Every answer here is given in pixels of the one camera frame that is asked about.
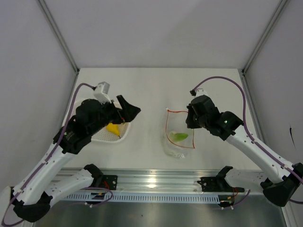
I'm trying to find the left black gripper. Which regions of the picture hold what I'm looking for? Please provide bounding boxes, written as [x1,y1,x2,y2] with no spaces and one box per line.
[89,95,141,135]

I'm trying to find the clear zip top bag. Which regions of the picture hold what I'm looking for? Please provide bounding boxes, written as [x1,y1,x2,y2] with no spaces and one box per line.
[162,108,196,159]

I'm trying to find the white cauliflower with leaves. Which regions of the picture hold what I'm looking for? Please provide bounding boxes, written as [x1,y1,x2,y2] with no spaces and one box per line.
[169,131,188,143]

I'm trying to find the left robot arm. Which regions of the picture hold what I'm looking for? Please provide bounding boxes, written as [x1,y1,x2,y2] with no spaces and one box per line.
[11,95,141,222]

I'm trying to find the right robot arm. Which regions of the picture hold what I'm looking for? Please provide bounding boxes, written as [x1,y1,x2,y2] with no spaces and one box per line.
[186,95,303,207]

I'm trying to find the yellow pear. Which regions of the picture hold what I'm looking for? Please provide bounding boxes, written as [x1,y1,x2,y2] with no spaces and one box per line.
[106,123,121,138]

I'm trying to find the white perforated plastic basket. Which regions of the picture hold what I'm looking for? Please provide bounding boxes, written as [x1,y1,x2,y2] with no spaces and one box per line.
[72,99,140,143]

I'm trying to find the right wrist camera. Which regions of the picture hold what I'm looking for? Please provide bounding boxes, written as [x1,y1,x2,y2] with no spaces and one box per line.
[190,88,208,97]

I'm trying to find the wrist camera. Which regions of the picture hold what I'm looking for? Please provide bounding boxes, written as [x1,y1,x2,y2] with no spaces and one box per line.
[190,88,208,97]
[93,82,111,104]

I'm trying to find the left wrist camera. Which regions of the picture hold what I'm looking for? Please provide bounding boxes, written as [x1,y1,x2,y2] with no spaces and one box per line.
[93,82,111,104]

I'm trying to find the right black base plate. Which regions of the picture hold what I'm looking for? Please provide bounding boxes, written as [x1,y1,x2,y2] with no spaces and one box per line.
[198,176,245,193]

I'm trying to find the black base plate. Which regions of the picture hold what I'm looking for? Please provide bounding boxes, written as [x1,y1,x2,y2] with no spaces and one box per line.
[198,176,245,193]
[92,175,118,191]

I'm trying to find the aluminium mounting rail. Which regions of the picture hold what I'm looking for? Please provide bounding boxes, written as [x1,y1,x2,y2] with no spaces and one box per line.
[55,169,273,196]

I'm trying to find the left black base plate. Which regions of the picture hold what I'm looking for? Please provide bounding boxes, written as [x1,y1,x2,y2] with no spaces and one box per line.
[92,175,118,191]

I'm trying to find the white slotted cable duct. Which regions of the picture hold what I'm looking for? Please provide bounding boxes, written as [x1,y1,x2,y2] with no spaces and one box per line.
[63,192,220,204]

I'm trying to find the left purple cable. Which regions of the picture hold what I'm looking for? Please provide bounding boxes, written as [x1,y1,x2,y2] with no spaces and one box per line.
[1,82,114,227]

